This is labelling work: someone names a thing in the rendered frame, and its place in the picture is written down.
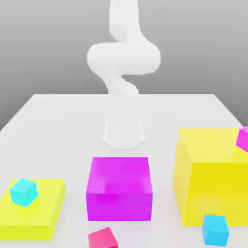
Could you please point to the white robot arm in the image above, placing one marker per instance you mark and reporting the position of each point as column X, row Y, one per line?
column 124, row 58

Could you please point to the small pink red cube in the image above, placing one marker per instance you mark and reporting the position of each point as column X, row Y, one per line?
column 102, row 238

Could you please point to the small magenta cube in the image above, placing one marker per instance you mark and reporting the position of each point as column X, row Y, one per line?
column 243, row 138

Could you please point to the small cyan cube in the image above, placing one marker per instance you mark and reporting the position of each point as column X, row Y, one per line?
column 23, row 192

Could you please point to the small blue cube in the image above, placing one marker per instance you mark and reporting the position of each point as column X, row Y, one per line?
column 215, row 230

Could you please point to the large magenta box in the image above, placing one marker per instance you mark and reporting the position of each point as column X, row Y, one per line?
column 119, row 189

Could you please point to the large yellow box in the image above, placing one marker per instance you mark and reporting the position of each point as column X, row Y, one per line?
column 211, row 184

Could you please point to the flat lime yellow box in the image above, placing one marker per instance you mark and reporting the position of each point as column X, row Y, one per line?
column 36, row 217

